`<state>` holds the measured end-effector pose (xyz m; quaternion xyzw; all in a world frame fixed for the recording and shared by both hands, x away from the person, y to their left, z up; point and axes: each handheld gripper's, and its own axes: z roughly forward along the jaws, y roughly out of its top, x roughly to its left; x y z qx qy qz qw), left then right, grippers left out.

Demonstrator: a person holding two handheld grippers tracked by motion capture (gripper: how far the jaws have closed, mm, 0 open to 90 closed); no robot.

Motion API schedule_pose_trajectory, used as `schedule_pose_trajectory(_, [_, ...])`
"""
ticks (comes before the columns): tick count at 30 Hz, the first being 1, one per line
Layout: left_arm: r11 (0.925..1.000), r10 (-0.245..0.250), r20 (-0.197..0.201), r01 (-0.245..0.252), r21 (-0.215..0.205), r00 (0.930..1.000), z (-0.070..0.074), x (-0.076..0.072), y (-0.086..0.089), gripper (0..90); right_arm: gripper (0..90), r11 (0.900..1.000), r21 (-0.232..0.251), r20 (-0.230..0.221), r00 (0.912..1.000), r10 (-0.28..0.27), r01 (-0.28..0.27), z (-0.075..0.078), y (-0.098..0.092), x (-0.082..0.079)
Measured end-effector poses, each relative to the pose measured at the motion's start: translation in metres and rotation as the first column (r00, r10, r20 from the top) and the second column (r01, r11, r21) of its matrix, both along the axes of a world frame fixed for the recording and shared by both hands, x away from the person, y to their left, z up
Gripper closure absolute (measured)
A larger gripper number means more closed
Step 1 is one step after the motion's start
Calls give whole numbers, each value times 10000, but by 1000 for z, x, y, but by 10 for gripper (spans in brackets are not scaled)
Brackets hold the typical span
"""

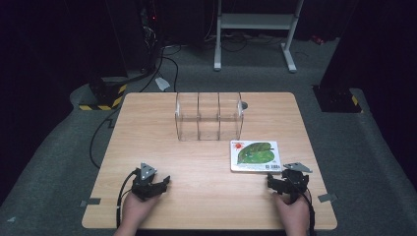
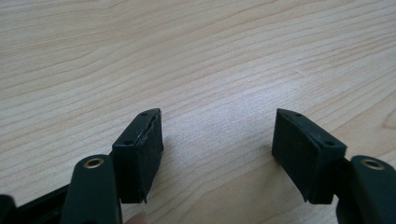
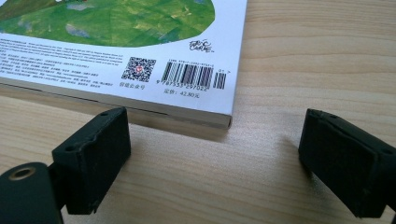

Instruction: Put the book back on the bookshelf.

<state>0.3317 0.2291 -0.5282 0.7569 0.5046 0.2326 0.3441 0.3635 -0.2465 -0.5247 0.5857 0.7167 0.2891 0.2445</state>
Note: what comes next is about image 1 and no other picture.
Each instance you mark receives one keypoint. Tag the grey tape strip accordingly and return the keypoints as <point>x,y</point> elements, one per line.
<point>91,202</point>
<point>327,197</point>

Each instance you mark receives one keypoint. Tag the white metal stand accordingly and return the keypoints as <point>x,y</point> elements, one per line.
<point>255,21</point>

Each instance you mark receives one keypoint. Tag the small red object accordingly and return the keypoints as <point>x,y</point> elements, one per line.
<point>317,40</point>

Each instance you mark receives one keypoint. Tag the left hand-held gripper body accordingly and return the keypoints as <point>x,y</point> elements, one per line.
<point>146,185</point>

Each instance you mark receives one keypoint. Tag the clear acrylic book holder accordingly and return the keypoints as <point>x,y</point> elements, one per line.
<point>208,116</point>

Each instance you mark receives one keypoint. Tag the person's right hand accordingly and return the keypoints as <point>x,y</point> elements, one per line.
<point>296,214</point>

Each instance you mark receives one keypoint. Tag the white book with green leaf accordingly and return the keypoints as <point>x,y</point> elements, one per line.
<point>255,155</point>

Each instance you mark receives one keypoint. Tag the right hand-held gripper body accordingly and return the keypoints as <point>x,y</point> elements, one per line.
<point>295,183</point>

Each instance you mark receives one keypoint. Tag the black block with yellow stripes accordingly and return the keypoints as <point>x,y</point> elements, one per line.
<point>337,100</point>
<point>105,95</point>

